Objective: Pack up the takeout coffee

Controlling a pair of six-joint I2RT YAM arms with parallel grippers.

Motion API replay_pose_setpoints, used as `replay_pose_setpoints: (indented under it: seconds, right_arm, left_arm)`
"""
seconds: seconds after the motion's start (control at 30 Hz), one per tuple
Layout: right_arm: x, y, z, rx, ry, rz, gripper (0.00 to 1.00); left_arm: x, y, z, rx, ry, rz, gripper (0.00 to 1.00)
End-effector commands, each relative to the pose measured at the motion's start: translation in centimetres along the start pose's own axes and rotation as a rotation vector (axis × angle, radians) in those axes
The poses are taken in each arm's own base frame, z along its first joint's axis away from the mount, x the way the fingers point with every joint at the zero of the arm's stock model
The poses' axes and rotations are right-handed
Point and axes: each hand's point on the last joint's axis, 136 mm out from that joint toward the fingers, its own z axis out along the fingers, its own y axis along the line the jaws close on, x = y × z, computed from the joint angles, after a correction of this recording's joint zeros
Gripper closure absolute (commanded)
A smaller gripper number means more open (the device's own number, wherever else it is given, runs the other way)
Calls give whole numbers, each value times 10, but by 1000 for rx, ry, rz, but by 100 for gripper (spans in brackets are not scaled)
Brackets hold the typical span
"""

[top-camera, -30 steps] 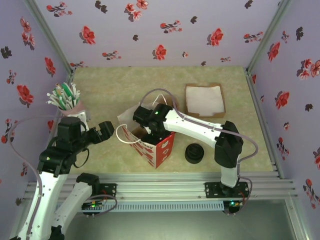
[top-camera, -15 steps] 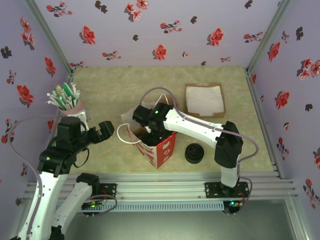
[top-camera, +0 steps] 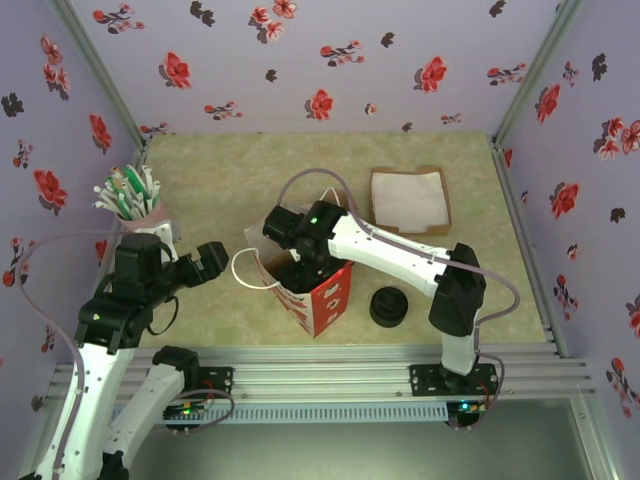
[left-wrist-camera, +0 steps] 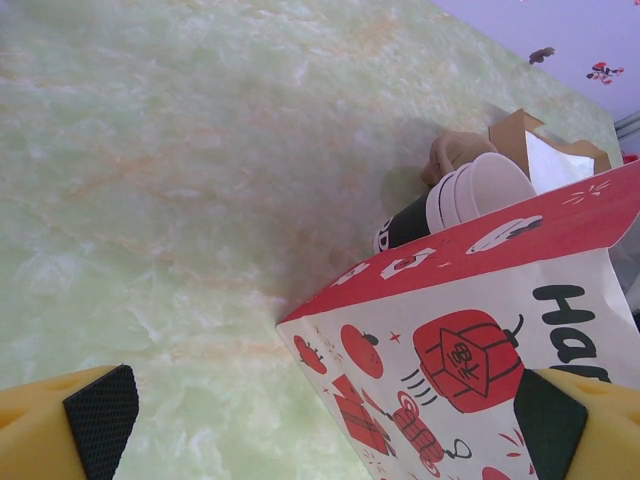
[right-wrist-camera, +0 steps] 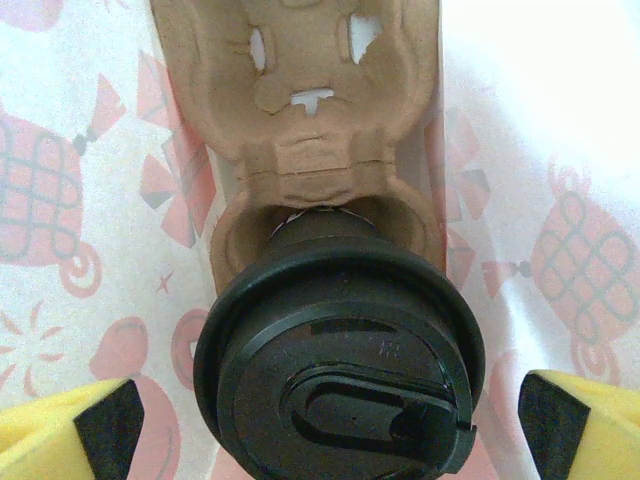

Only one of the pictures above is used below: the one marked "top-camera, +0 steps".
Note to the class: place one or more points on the red white paper bag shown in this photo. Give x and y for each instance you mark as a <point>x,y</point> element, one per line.
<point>330,305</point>

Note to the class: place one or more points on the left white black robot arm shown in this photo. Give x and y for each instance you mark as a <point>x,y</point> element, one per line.
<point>90,400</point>

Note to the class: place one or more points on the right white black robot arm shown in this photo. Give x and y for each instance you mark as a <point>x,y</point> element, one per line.
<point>395,255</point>

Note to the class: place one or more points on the stack of black cup lids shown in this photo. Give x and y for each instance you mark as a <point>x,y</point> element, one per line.
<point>389,306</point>

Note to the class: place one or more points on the white wrapped straw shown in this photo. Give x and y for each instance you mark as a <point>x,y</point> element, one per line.
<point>107,209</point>
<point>107,198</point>
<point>155,195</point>
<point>148,185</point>

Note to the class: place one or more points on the brown cardboard tray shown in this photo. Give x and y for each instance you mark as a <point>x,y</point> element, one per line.
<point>442,231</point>

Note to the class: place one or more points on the small black controller board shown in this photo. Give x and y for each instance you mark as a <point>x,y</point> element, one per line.
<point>465,407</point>
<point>186,412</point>

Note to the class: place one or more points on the wide aluminium base rail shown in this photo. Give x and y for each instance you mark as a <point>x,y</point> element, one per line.
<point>320,372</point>

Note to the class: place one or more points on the aluminium side frame rail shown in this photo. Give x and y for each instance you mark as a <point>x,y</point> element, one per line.
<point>510,190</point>

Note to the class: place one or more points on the aluminium corner post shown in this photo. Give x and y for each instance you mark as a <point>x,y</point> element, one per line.
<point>547,50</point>
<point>80,35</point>

